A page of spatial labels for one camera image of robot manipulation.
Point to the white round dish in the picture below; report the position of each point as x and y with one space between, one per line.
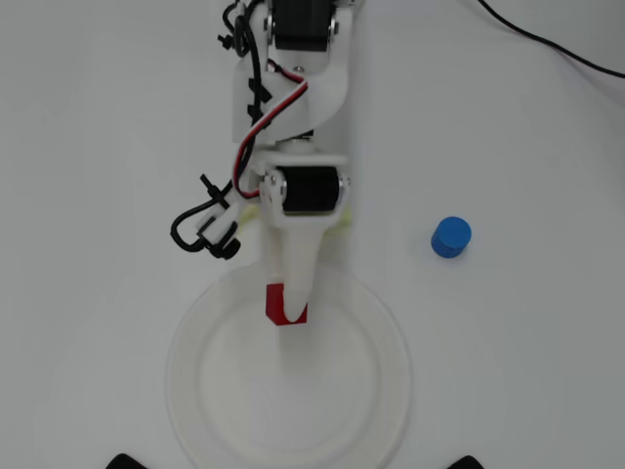
342 391

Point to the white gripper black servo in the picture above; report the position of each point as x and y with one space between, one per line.
309 191

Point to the red cube block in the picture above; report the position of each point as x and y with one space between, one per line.
274 304

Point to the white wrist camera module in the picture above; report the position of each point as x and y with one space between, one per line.
217 227

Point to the blue ribbed cylinder block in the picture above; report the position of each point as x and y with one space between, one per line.
451 237

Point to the black rounded stand foot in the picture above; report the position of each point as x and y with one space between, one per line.
468 462
124 462

